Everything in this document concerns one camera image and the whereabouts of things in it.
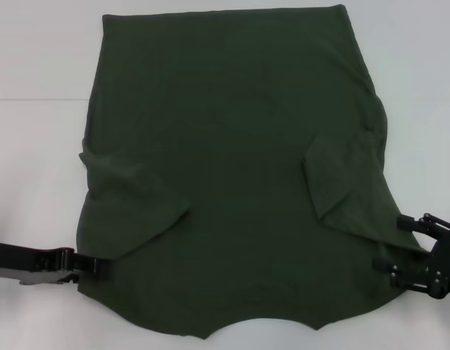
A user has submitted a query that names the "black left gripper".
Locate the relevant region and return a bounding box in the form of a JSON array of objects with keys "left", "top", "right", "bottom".
[{"left": 0, "top": 240, "right": 109, "bottom": 287}]

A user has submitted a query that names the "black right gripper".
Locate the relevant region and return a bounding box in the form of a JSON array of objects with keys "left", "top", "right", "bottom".
[{"left": 372, "top": 213, "right": 450, "bottom": 301}]

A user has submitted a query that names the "dark green t-shirt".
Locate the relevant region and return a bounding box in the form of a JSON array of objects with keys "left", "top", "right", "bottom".
[{"left": 74, "top": 4, "right": 432, "bottom": 331}]

